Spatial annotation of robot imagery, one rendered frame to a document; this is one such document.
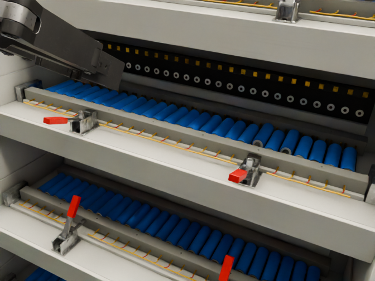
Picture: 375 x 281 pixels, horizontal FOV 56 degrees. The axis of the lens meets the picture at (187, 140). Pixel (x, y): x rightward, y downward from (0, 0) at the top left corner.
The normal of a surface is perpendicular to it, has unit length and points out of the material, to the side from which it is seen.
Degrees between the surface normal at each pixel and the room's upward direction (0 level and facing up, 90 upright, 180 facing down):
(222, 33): 111
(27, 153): 90
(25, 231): 21
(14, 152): 90
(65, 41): 91
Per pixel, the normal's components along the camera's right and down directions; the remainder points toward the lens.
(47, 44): 0.92, 0.26
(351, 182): -0.44, 0.41
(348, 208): 0.05, -0.87
